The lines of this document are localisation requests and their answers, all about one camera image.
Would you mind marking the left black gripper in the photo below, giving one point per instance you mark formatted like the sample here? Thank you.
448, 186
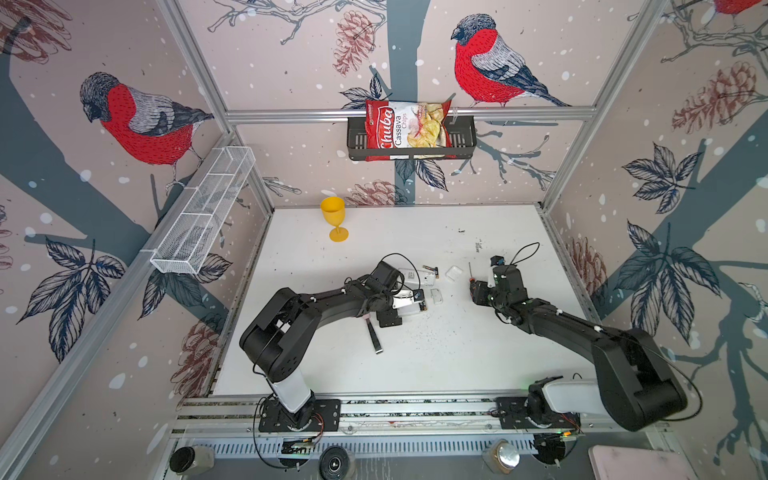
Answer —
389, 317

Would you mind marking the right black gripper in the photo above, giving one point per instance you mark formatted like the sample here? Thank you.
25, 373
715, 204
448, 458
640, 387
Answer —
477, 296

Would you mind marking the grey small remote control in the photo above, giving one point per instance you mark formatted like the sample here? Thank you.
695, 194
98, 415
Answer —
412, 309

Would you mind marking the white battery cover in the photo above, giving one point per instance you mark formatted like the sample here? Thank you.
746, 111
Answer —
454, 273

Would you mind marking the orange black screwdriver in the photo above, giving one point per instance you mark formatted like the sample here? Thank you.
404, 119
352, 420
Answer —
471, 276

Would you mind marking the white remote control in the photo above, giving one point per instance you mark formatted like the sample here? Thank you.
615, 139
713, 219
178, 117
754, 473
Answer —
419, 278

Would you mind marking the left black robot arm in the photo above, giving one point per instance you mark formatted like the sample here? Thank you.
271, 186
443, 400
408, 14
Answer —
278, 338

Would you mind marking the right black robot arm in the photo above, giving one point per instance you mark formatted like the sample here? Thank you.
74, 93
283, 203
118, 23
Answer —
634, 384

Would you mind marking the yellow plastic goblet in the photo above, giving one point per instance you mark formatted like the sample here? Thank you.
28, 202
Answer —
333, 210

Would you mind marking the black round speaker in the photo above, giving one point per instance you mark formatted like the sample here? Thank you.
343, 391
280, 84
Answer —
337, 463

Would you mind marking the silver topped jar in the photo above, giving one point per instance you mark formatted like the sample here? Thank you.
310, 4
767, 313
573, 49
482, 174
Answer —
501, 457

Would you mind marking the red cassava chips bag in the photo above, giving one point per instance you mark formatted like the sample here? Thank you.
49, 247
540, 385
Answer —
406, 125

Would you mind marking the pink board corner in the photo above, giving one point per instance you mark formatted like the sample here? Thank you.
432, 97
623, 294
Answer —
620, 463

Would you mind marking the grey cylinder can left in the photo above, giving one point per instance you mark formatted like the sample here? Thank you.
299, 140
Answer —
192, 460

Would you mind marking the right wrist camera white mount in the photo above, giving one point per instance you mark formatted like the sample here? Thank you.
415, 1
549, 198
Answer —
497, 261

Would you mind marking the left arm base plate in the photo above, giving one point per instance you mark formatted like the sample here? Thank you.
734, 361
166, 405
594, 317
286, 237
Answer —
318, 415

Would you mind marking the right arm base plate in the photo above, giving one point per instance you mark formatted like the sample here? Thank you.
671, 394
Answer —
517, 413

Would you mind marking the black wall basket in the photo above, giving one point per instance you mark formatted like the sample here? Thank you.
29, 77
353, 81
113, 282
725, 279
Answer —
461, 143

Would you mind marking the white wire wall basket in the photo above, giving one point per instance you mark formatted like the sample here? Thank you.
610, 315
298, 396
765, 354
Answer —
194, 231

